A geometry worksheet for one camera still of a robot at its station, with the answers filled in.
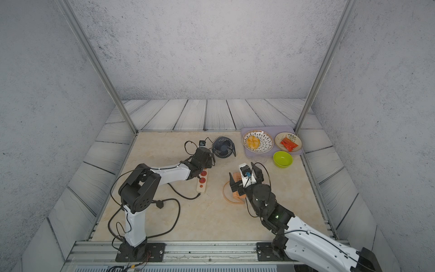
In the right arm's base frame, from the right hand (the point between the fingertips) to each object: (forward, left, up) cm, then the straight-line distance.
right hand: (242, 169), depth 72 cm
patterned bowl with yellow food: (+34, -13, -22) cm, 43 cm away
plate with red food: (+36, -34, -23) cm, 54 cm away
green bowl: (+21, -27, -23) cm, 41 cm away
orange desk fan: (-4, +2, 0) cm, 5 cm away
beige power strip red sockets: (+4, +20, -22) cm, 30 cm away
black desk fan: (+25, +9, -15) cm, 30 cm away
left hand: (+18, +16, -18) cm, 31 cm away
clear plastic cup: (+23, -13, -24) cm, 35 cm away
